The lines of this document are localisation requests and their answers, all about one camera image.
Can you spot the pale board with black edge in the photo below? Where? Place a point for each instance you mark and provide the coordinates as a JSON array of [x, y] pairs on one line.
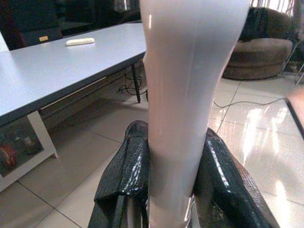
[[297, 107]]

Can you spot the black table leg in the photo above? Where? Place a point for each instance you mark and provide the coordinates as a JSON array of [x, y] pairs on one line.
[[135, 83]]

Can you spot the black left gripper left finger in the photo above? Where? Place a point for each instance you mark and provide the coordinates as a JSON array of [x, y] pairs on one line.
[[123, 171]]

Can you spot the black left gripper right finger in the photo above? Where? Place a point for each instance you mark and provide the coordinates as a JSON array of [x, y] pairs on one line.
[[221, 180]]

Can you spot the brown round armchair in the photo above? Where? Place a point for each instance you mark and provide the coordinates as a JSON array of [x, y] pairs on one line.
[[259, 57]]

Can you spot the small white oblong object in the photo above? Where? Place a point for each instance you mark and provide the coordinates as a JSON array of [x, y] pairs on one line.
[[80, 42]]

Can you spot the low white glass-door cabinet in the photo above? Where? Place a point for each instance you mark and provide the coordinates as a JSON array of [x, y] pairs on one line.
[[21, 149]]

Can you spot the white table with dark edge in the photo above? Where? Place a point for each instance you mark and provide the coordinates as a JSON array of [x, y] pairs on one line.
[[59, 69]]

